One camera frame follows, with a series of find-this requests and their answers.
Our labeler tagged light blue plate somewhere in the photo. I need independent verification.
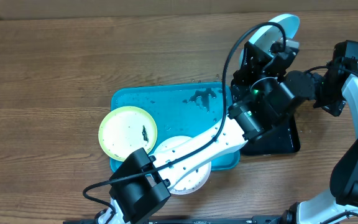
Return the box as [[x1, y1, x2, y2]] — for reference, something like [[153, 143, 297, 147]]
[[239, 14, 300, 59]]

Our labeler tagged white plate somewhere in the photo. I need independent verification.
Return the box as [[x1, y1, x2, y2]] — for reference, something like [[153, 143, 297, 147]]
[[155, 136, 211, 195]]

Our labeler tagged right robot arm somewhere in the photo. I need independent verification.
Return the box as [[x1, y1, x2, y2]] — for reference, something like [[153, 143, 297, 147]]
[[276, 58, 358, 223]]

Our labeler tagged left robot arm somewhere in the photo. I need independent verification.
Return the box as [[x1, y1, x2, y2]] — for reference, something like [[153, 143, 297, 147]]
[[99, 40, 306, 223]]

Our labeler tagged black plastic tray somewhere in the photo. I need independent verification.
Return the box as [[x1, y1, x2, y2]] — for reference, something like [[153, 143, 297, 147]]
[[230, 77, 301, 157]]

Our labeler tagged teal plastic tray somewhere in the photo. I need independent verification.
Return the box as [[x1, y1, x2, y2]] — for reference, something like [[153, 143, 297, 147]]
[[109, 81, 241, 174]]

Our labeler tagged yellow plate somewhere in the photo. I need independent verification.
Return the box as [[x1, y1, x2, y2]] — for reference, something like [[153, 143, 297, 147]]
[[98, 106, 158, 162]]

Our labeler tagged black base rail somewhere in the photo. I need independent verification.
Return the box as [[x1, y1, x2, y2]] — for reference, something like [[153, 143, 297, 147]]
[[63, 215, 291, 224]]

